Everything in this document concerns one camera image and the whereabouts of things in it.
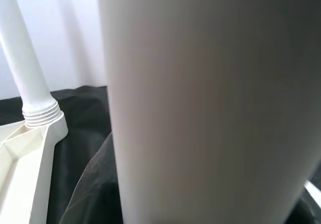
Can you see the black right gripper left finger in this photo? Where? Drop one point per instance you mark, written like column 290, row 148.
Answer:
column 100, row 196

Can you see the white plastic table top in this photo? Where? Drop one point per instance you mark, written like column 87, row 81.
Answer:
column 25, row 171

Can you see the white plastic table leg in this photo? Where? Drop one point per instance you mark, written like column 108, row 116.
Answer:
column 27, row 70
column 200, row 108

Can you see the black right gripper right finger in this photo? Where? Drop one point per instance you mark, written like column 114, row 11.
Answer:
column 311, row 214

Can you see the black table cloth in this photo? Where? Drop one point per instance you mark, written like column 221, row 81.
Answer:
column 82, row 123

